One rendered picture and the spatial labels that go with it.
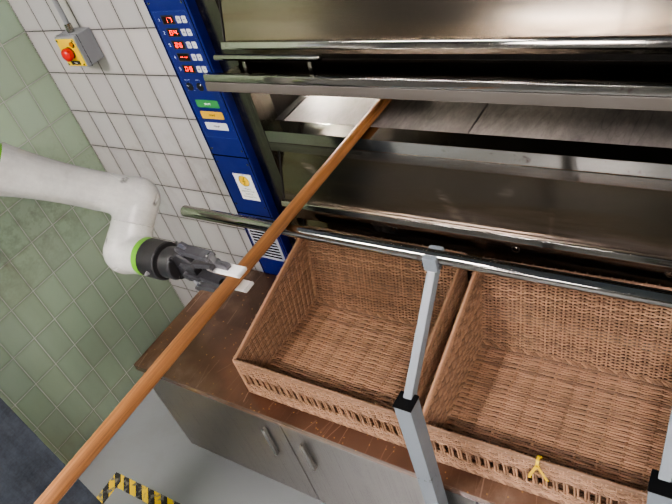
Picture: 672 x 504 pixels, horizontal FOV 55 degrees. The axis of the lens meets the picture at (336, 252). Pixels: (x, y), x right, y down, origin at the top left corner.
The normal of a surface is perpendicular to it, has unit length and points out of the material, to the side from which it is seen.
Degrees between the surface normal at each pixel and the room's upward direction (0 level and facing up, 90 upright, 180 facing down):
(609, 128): 0
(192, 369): 0
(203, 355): 0
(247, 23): 70
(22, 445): 90
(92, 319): 90
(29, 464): 90
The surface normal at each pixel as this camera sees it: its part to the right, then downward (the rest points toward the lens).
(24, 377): 0.83, 0.16
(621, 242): -0.55, 0.36
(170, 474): -0.25, -0.74
